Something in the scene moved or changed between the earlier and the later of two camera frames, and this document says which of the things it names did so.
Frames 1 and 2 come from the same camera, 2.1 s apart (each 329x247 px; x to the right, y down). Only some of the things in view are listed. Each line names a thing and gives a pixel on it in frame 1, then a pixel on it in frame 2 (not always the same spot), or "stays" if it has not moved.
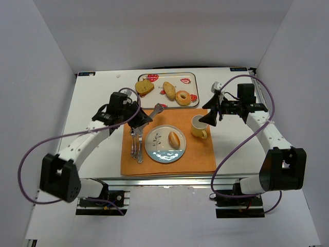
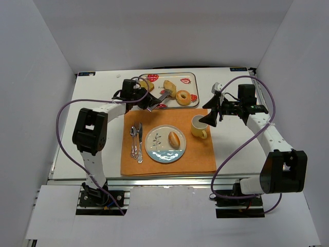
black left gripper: (139, 119) -> (148, 100)
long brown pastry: (169, 90) stays
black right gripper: (216, 107) stays
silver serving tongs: (158, 108) -> (167, 93)
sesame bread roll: (174, 140) stays
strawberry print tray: (186, 81) stays
